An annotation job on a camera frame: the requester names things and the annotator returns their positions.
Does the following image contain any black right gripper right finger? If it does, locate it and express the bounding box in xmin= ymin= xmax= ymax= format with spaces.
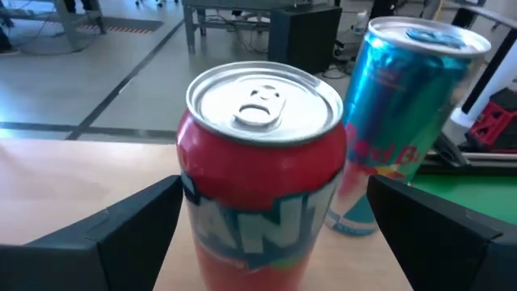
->
xmin=366 ymin=174 xmax=517 ymax=291

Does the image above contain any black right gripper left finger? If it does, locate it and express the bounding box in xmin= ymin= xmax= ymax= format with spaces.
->
xmin=0 ymin=175 xmax=185 ymax=291

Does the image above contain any red Fanta can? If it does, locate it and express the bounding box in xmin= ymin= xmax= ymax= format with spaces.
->
xmin=176 ymin=60 xmax=348 ymax=291

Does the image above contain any green felt mat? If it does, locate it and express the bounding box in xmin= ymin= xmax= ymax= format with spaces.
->
xmin=411 ymin=173 xmax=517 ymax=226

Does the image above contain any wooden board platform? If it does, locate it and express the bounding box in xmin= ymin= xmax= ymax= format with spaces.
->
xmin=0 ymin=139 xmax=413 ymax=291

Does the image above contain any red black toolbox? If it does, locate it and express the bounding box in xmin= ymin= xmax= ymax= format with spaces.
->
xmin=464 ymin=87 xmax=517 ymax=154

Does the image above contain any white stand with black stripe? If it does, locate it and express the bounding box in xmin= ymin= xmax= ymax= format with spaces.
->
xmin=450 ymin=27 xmax=517 ymax=130

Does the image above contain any grey metal workbench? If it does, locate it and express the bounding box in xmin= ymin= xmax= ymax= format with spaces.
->
xmin=181 ymin=0 xmax=284 ymax=53

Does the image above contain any black cabinet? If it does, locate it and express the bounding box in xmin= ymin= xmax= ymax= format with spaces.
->
xmin=268 ymin=3 xmax=343 ymax=76

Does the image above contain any black metal table frame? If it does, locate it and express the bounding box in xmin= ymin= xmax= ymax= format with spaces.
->
xmin=419 ymin=133 xmax=517 ymax=175

